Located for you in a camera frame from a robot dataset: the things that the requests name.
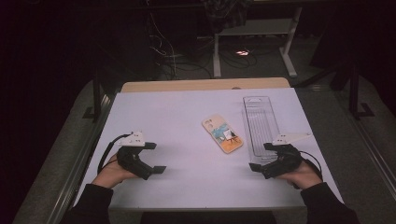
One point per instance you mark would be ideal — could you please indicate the black metal stand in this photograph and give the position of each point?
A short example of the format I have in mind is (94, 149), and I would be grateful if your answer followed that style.
(96, 96)
(356, 93)

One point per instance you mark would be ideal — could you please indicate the small glowing floor light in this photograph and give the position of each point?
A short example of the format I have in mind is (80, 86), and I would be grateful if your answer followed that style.
(242, 53)

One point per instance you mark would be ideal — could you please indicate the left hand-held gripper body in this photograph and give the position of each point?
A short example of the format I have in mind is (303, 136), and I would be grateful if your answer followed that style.
(134, 160)

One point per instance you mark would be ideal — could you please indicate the person's right hand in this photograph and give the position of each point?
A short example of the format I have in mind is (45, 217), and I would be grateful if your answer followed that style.
(303, 175)

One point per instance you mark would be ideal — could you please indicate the dark hanging cloth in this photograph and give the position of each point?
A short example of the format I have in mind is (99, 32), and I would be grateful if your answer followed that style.
(225, 12)

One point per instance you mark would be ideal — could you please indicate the clear plastic packaging box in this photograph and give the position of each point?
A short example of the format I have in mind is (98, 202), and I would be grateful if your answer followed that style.
(260, 121)

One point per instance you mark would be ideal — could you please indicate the grey metal rail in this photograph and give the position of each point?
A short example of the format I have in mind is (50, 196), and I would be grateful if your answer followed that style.
(376, 155)
(81, 149)

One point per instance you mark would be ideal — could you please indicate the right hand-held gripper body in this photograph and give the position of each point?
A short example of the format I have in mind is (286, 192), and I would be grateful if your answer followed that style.
(285, 158)

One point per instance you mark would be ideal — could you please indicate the person's left hand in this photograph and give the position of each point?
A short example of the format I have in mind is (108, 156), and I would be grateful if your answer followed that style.
(109, 174)

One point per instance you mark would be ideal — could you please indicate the white metal desk frame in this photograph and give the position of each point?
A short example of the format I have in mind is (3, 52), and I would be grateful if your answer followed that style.
(258, 28)

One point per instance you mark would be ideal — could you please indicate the small colourful packet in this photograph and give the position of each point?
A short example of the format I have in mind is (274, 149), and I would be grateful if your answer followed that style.
(222, 133)

